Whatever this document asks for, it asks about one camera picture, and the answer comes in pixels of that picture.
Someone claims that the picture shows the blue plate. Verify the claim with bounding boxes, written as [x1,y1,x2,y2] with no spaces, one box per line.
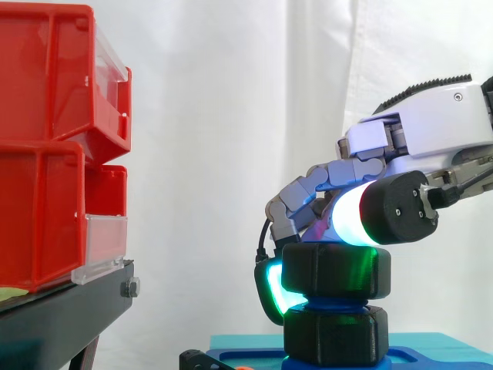
[205,345,493,370]

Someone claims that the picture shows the turquoise plate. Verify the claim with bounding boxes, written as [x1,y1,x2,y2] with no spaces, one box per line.
[210,331,493,370]

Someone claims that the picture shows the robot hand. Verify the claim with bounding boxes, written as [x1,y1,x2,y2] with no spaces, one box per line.
[253,72,493,327]

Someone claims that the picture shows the blue bolt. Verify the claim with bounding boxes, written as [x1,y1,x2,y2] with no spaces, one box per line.
[283,294,392,370]

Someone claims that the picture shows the red bin with upright plate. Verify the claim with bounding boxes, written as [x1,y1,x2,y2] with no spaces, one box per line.
[0,140,129,296]

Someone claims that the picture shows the large black nut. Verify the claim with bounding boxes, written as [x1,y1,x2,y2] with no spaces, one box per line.
[282,305,389,368]
[280,241,393,301]

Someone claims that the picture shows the black-and-orange clip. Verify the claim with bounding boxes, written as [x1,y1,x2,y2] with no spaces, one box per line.
[178,348,248,370]

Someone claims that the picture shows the red bin with sloped plate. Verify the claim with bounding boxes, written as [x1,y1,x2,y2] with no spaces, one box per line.
[0,4,133,163]

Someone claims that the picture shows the black stand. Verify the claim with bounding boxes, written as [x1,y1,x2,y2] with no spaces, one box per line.
[0,258,142,370]

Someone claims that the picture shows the thin black cable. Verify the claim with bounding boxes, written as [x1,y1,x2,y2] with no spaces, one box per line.
[254,217,275,271]
[427,169,493,206]

